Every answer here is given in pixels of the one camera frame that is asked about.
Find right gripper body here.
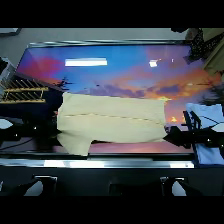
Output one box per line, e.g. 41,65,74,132
163,127,194,148

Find cream T-shirt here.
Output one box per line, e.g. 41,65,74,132
55,91,168,156

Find light blue garment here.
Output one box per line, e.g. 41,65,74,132
184,102,224,167

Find black dotted garment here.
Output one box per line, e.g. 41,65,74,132
184,29,224,65

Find black pinstriped garment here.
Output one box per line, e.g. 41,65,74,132
171,27,190,34

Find silver frame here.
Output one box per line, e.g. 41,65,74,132
0,156,224,197

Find black cable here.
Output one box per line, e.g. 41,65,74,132
0,135,34,150

